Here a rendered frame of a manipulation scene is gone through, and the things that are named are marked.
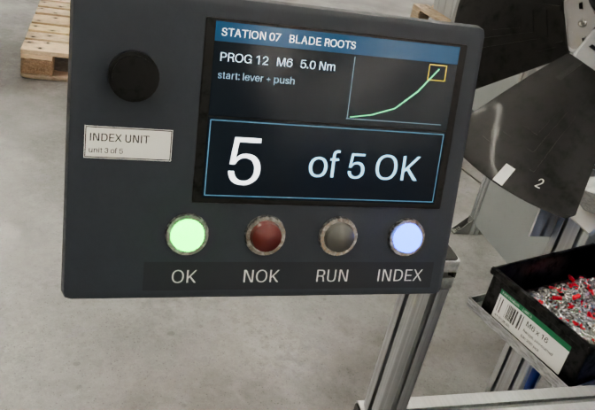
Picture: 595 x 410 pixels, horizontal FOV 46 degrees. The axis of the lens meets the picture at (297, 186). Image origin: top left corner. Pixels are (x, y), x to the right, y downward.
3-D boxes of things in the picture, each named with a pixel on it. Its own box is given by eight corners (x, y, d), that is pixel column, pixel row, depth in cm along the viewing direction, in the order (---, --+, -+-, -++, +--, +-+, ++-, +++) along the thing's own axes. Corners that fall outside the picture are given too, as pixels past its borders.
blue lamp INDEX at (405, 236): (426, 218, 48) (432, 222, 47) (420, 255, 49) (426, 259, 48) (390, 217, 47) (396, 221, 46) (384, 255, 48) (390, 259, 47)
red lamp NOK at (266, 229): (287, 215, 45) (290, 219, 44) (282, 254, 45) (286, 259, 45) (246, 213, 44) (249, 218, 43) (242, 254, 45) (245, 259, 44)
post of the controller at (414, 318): (390, 402, 70) (445, 239, 61) (401, 425, 67) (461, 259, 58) (362, 404, 69) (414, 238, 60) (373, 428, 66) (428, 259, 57)
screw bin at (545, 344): (575, 279, 107) (593, 242, 103) (673, 351, 95) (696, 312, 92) (475, 307, 95) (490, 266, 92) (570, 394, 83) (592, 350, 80)
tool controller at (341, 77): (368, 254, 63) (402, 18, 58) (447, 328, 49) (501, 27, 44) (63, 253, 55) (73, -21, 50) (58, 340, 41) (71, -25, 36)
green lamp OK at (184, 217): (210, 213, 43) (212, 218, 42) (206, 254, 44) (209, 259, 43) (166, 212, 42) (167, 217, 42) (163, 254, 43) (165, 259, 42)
